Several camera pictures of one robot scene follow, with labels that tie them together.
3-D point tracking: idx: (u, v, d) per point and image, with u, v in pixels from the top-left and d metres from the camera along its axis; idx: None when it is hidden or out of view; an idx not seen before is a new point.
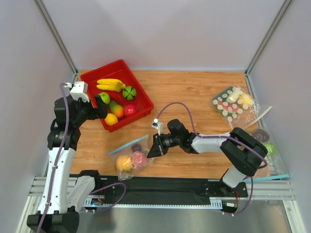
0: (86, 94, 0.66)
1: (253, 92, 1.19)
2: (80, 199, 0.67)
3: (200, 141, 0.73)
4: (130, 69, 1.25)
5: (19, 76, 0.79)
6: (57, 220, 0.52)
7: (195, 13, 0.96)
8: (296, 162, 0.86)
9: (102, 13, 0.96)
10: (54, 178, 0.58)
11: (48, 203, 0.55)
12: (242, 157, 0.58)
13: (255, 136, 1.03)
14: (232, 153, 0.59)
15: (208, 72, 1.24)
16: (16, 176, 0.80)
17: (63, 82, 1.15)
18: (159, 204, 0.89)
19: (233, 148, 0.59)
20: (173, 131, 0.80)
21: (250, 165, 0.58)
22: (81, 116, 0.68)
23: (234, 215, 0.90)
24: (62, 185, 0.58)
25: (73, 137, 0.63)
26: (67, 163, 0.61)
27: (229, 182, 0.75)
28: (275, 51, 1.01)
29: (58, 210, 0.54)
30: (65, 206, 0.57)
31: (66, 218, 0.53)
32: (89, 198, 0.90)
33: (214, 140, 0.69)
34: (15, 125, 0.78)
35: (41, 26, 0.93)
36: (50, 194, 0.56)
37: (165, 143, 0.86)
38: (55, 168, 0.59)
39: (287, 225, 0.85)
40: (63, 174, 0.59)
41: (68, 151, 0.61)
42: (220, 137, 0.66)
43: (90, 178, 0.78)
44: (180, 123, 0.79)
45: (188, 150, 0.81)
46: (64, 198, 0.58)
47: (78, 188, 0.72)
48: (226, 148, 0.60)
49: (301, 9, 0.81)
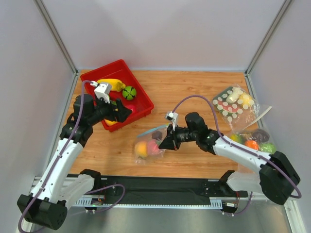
0: (107, 96, 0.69)
1: (253, 92, 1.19)
2: (75, 195, 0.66)
3: (225, 148, 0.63)
4: (130, 69, 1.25)
5: (19, 76, 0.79)
6: (43, 208, 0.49)
7: (195, 13, 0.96)
8: (296, 162, 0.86)
9: (102, 13, 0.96)
10: (55, 166, 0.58)
11: (42, 188, 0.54)
12: (279, 188, 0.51)
13: (255, 136, 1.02)
14: (270, 182, 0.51)
15: (208, 72, 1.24)
16: (16, 176, 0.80)
17: (63, 82, 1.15)
18: (159, 204, 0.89)
19: (273, 177, 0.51)
20: (191, 125, 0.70)
21: (284, 198, 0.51)
22: (97, 116, 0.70)
23: (234, 215, 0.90)
24: (60, 175, 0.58)
25: (83, 133, 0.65)
26: (72, 156, 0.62)
27: (233, 185, 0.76)
28: (275, 51, 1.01)
29: (49, 198, 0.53)
30: (56, 196, 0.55)
31: (53, 208, 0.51)
32: (89, 198, 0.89)
33: (249, 156, 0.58)
34: (15, 125, 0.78)
35: (41, 26, 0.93)
36: (47, 180, 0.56)
37: (180, 137, 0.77)
38: (59, 157, 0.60)
39: (287, 224, 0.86)
40: (65, 165, 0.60)
41: (76, 145, 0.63)
42: (258, 157, 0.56)
43: (90, 178, 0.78)
44: (199, 116, 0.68)
45: (205, 149, 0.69)
46: (58, 189, 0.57)
47: (76, 184, 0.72)
48: (267, 176, 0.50)
49: (301, 9, 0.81)
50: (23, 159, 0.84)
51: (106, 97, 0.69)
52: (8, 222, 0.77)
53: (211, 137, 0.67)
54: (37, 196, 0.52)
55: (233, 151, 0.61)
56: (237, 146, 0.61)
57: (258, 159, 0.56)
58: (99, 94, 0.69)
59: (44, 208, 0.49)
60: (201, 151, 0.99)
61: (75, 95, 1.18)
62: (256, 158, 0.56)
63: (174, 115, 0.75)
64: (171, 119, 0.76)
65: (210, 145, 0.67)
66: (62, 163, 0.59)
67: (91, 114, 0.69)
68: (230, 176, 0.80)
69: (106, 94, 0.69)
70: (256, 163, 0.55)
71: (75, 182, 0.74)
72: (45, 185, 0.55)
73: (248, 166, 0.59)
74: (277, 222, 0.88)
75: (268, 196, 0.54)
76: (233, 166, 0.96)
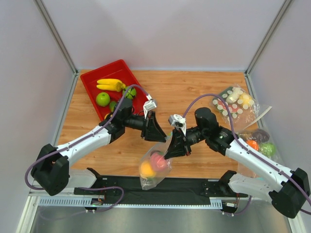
0: (145, 112, 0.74)
1: (253, 92, 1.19)
2: (76, 179, 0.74)
3: (241, 155, 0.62)
4: (130, 69, 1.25)
5: (18, 76, 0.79)
6: (57, 165, 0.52)
7: (195, 13, 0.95)
8: (297, 162, 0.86)
9: (102, 13, 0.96)
10: (85, 139, 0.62)
11: (67, 147, 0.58)
12: (295, 205, 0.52)
13: (255, 136, 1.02)
14: (290, 201, 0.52)
15: (208, 72, 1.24)
16: (17, 176, 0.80)
17: (63, 82, 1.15)
18: (159, 204, 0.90)
19: (294, 197, 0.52)
20: (201, 123, 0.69)
21: (295, 213, 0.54)
22: (129, 123, 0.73)
23: (234, 215, 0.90)
24: (83, 148, 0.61)
25: (115, 132, 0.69)
26: (100, 141, 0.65)
27: (237, 188, 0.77)
28: (275, 51, 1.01)
29: (68, 158, 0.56)
30: (70, 163, 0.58)
31: (64, 170, 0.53)
32: (89, 199, 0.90)
33: (268, 169, 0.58)
34: (15, 125, 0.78)
35: (41, 26, 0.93)
36: (74, 145, 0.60)
37: (192, 140, 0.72)
38: (91, 134, 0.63)
39: (287, 225, 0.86)
40: (92, 144, 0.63)
41: (108, 135, 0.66)
42: (280, 172, 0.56)
43: (93, 176, 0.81)
44: (211, 113, 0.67)
45: (215, 149, 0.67)
46: (75, 158, 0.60)
47: (82, 172, 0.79)
48: (289, 195, 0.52)
49: (301, 9, 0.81)
50: (23, 159, 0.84)
51: (145, 112, 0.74)
52: (7, 223, 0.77)
53: (224, 137, 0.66)
54: (60, 151, 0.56)
55: (249, 159, 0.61)
56: (254, 155, 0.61)
57: (279, 175, 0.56)
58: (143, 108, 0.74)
59: (59, 165, 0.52)
60: (201, 151, 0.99)
61: (75, 95, 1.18)
62: (276, 173, 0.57)
63: (184, 120, 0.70)
64: (180, 124, 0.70)
65: (221, 144, 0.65)
66: (91, 141, 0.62)
67: (127, 119, 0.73)
68: (232, 178, 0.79)
69: (146, 109, 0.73)
70: (277, 179, 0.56)
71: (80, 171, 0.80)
72: (71, 147, 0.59)
73: (264, 177, 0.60)
74: (277, 223, 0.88)
75: (279, 208, 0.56)
76: (233, 166, 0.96)
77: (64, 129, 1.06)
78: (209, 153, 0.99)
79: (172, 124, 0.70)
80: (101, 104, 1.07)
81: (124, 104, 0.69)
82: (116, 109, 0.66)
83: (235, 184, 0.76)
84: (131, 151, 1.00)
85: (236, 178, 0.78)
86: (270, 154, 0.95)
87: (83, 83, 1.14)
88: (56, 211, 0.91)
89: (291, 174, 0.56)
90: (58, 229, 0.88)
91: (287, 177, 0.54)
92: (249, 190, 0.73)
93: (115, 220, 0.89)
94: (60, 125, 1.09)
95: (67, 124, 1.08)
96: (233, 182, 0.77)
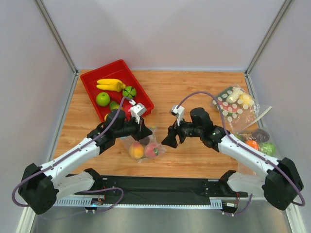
0: (138, 117, 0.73)
1: (253, 92, 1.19)
2: (69, 190, 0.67)
3: (231, 148, 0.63)
4: (130, 69, 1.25)
5: (19, 75, 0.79)
6: (41, 187, 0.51)
7: (195, 13, 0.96)
8: (297, 162, 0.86)
9: (102, 13, 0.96)
10: (71, 154, 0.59)
11: (51, 166, 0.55)
12: (283, 194, 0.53)
13: (255, 136, 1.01)
14: (277, 190, 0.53)
15: (208, 72, 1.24)
16: (17, 175, 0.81)
17: (62, 82, 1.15)
18: (159, 204, 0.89)
19: (280, 184, 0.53)
20: (196, 121, 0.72)
21: (285, 204, 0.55)
22: (124, 132, 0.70)
23: (234, 215, 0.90)
24: (70, 165, 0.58)
25: (105, 142, 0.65)
26: (88, 155, 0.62)
27: (235, 187, 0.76)
28: (274, 51, 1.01)
29: (52, 177, 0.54)
30: (57, 181, 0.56)
31: (48, 191, 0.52)
32: (89, 199, 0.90)
33: (256, 159, 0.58)
34: (15, 124, 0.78)
35: (41, 26, 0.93)
36: (59, 163, 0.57)
37: (183, 132, 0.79)
38: (77, 149, 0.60)
39: (287, 225, 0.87)
40: (78, 160, 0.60)
41: (96, 148, 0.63)
42: (266, 161, 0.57)
43: (89, 183, 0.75)
44: (205, 111, 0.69)
45: (209, 145, 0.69)
46: (61, 175, 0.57)
47: (76, 179, 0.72)
48: (275, 183, 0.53)
49: (301, 8, 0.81)
50: (23, 159, 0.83)
51: (136, 118, 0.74)
52: (7, 223, 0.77)
53: (216, 134, 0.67)
54: (43, 171, 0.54)
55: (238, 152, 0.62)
56: (243, 147, 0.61)
57: (266, 164, 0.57)
58: (133, 113, 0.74)
59: (43, 186, 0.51)
60: (200, 151, 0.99)
61: (75, 95, 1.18)
62: (263, 162, 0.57)
63: (179, 110, 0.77)
64: (175, 114, 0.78)
65: (215, 142, 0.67)
66: (77, 156, 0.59)
67: (119, 128, 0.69)
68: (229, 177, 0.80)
69: (138, 114, 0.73)
70: (263, 168, 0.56)
71: (76, 177, 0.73)
72: (55, 166, 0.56)
73: (253, 167, 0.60)
74: (277, 223, 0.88)
75: (270, 199, 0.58)
76: (233, 166, 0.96)
77: (64, 129, 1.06)
78: (209, 153, 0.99)
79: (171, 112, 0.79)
80: (101, 104, 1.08)
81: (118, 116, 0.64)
82: (112, 122, 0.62)
83: (234, 183, 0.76)
84: None
85: (235, 176, 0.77)
86: (270, 154, 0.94)
87: (83, 83, 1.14)
88: (56, 211, 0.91)
89: (277, 162, 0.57)
90: (58, 229, 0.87)
91: (273, 165, 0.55)
92: (245, 187, 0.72)
93: (115, 220, 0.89)
94: (61, 125, 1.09)
95: (67, 124, 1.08)
96: (230, 179, 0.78)
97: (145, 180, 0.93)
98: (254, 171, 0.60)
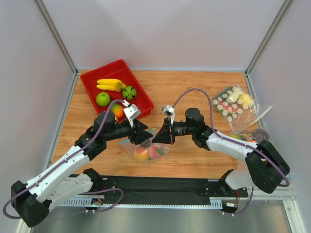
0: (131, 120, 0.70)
1: (253, 92, 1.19)
2: (64, 197, 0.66)
3: (216, 141, 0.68)
4: (130, 69, 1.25)
5: (19, 75, 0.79)
6: (27, 204, 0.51)
7: (195, 13, 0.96)
8: (297, 161, 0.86)
9: (102, 13, 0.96)
10: (57, 168, 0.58)
11: (36, 183, 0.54)
12: (265, 174, 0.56)
13: (255, 136, 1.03)
14: (257, 171, 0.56)
15: (208, 72, 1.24)
16: (17, 175, 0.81)
17: (62, 82, 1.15)
18: (159, 204, 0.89)
19: (258, 164, 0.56)
20: (189, 122, 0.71)
21: (272, 187, 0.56)
22: (115, 134, 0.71)
23: (234, 215, 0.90)
24: (57, 178, 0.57)
25: (95, 149, 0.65)
26: (76, 165, 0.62)
27: (231, 183, 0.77)
28: (274, 51, 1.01)
29: (37, 195, 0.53)
30: (45, 195, 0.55)
31: (36, 208, 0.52)
32: (89, 199, 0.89)
33: (237, 146, 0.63)
34: (15, 124, 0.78)
35: (41, 27, 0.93)
36: (44, 178, 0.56)
37: (177, 131, 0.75)
38: (64, 161, 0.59)
39: (287, 225, 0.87)
40: (66, 172, 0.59)
41: (84, 157, 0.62)
42: (246, 146, 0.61)
43: (86, 187, 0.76)
44: (200, 114, 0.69)
45: (199, 145, 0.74)
46: (48, 191, 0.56)
47: (72, 185, 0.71)
48: (253, 163, 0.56)
49: (301, 8, 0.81)
50: (23, 158, 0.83)
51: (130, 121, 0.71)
52: (7, 223, 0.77)
53: (205, 135, 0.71)
54: (28, 189, 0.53)
55: (223, 142, 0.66)
56: (227, 139, 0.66)
57: (246, 148, 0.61)
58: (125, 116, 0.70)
59: (28, 204, 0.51)
60: (200, 151, 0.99)
61: (75, 95, 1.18)
62: (243, 147, 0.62)
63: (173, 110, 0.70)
64: (169, 114, 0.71)
65: (205, 141, 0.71)
66: (64, 168, 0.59)
67: (110, 132, 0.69)
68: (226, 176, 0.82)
69: (130, 118, 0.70)
70: (243, 152, 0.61)
71: (73, 181, 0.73)
72: (41, 182, 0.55)
73: (237, 156, 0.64)
74: (276, 223, 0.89)
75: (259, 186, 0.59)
76: (233, 166, 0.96)
77: (64, 129, 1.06)
78: (208, 153, 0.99)
79: (163, 112, 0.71)
80: (102, 104, 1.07)
81: (107, 121, 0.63)
82: (100, 129, 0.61)
83: (231, 179, 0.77)
84: (131, 151, 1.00)
85: (231, 173, 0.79)
86: None
87: (83, 83, 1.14)
88: (56, 212, 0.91)
89: (256, 145, 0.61)
90: (58, 229, 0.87)
91: (252, 148, 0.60)
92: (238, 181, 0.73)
93: (115, 220, 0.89)
94: (60, 125, 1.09)
95: (67, 124, 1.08)
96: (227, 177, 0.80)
97: (144, 179, 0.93)
98: (238, 159, 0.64)
